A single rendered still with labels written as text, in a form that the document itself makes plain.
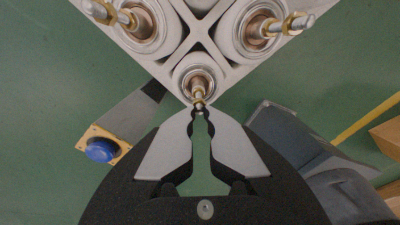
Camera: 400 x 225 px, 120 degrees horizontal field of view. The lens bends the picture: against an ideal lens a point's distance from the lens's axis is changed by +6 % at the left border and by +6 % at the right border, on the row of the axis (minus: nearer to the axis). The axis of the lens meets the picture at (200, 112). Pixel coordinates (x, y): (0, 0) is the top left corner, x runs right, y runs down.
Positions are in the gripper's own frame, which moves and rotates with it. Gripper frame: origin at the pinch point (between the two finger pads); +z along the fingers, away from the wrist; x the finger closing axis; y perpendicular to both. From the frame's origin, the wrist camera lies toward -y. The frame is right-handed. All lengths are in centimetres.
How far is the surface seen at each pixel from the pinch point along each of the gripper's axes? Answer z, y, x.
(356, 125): 35, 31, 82
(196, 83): 7.4, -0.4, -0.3
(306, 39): 34, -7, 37
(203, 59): 9.6, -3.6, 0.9
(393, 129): 30, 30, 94
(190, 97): 9.0, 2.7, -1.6
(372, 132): 33, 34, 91
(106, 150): 1.6, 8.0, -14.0
